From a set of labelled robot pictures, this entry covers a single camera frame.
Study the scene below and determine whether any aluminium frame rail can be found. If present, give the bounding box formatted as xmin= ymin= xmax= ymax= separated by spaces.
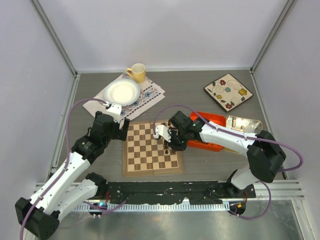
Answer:
xmin=31 ymin=180 xmax=306 ymax=213

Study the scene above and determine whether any yellow mug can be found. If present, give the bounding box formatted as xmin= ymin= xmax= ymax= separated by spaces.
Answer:
xmin=126 ymin=63 xmax=146 ymax=84

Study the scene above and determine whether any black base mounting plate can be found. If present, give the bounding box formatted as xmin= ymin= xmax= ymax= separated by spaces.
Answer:
xmin=89 ymin=181 xmax=256 ymax=205

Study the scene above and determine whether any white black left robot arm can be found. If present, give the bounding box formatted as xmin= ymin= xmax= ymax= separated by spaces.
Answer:
xmin=14 ymin=111 xmax=130 ymax=240

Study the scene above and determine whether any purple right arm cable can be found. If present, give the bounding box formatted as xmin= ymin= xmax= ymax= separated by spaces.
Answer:
xmin=153 ymin=104 xmax=305 ymax=222

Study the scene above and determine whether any floral square plate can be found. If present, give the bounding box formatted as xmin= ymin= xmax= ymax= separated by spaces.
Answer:
xmin=203 ymin=73 xmax=254 ymax=113

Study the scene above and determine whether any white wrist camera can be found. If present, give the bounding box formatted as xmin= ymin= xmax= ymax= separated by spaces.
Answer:
xmin=102 ymin=102 xmax=122 ymax=124
xmin=153 ymin=124 xmax=171 ymax=143

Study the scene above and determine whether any wooden chess board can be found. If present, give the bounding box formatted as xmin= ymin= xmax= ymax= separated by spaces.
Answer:
xmin=123 ymin=121 xmax=184 ymax=177

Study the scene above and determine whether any white paper bowl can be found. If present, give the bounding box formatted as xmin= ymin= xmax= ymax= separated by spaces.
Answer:
xmin=103 ymin=79 xmax=141 ymax=106

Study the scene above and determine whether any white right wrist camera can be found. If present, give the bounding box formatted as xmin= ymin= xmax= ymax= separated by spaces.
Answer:
xmin=153 ymin=124 xmax=171 ymax=143

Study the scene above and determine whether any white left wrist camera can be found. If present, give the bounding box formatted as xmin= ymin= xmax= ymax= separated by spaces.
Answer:
xmin=102 ymin=102 xmax=122 ymax=124

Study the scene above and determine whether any orange plastic tray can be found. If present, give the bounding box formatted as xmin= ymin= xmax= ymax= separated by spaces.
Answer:
xmin=187 ymin=111 xmax=226 ymax=152

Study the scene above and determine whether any gold tray of light pieces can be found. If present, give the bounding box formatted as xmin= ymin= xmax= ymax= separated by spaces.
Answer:
xmin=226 ymin=115 xmax=263 ymax=134

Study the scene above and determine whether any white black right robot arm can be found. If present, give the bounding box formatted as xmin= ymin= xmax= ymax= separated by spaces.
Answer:
xmin=153 ymin=111 xmax=286 ymax=198

